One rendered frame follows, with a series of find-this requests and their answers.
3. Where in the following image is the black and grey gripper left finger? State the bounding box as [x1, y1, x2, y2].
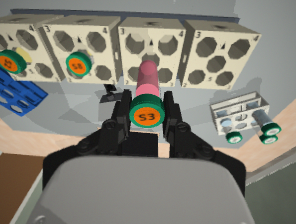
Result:
[42, 89, 132, 191]

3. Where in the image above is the blue tube rack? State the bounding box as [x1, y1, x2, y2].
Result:
[0, 67, 49, 117]

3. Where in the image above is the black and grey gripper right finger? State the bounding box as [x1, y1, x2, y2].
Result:
[162, 91, 246, 198]

